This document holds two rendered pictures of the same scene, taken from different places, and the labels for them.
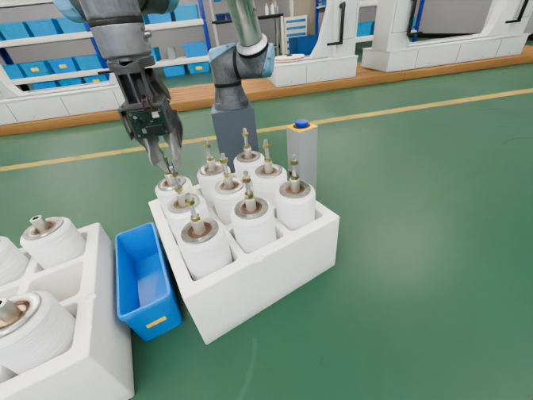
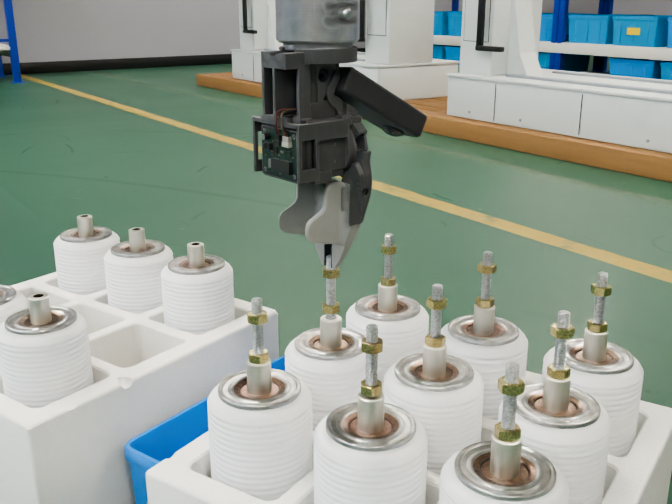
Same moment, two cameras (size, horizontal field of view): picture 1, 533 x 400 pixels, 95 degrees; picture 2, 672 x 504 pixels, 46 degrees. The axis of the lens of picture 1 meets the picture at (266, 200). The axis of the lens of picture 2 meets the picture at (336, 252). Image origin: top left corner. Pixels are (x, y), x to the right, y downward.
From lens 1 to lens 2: 0.47 m
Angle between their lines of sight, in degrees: 56
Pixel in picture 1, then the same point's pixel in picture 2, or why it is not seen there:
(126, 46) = (291, 28)
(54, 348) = (33, 394)
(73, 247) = (200, 315)
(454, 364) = not seen: outside the picture
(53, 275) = (155, 336)
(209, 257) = (222, 443)
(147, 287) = not seen: hidden behind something
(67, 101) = (590, 108)
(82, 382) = (15, 464)
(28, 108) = (521, 101)
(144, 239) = not seen: hidden behind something
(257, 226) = (327, 462)
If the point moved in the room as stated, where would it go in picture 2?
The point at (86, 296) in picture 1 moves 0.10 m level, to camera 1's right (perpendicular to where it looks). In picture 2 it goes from (123, 378) to (148, 417)
